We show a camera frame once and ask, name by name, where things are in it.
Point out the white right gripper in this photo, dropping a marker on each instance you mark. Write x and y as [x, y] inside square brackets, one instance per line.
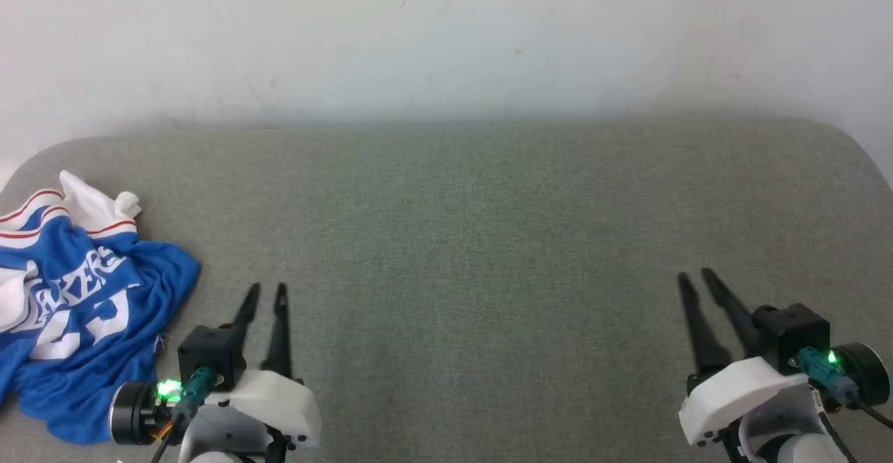
[739, 397]

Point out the blue white jersey shirt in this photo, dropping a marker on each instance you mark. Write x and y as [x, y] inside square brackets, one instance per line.
[77, 323]

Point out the grey fabric sofa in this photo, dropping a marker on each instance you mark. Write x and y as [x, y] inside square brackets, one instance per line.
[474, 254]

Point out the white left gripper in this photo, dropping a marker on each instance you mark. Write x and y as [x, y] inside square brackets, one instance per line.
[275, 400]

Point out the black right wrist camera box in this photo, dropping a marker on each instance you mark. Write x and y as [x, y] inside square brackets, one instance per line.
[792, 337]

